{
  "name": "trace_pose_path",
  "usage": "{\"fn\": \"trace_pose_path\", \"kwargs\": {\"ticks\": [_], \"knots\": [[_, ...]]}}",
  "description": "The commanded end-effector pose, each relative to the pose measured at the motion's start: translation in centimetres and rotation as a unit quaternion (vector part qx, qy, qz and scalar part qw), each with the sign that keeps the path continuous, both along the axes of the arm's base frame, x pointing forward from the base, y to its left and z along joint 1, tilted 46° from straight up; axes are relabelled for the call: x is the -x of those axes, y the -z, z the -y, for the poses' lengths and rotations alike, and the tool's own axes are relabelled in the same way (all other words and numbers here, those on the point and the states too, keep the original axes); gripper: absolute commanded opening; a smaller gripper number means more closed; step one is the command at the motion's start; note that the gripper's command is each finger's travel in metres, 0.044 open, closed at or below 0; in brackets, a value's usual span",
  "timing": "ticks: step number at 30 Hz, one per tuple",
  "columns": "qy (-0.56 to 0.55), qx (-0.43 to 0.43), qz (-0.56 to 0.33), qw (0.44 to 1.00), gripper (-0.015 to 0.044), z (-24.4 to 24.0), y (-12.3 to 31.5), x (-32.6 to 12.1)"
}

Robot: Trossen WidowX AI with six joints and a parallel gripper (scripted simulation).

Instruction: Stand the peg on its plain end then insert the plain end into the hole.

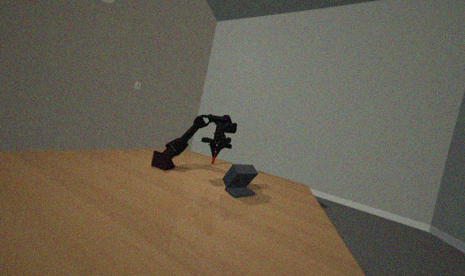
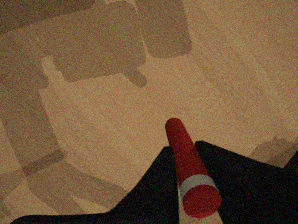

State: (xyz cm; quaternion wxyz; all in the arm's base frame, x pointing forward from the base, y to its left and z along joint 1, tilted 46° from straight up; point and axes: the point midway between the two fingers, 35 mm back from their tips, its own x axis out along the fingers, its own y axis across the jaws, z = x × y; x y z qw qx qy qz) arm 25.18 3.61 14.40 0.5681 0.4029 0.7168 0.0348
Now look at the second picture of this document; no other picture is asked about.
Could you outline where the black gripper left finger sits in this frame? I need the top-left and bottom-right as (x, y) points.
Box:
(11, 147), (180, 224)

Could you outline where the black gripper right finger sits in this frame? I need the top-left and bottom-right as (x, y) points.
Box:
(194, 140), (298, 224)

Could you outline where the red peg with white band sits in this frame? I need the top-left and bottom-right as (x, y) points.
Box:
(165, 117), (222, 218)

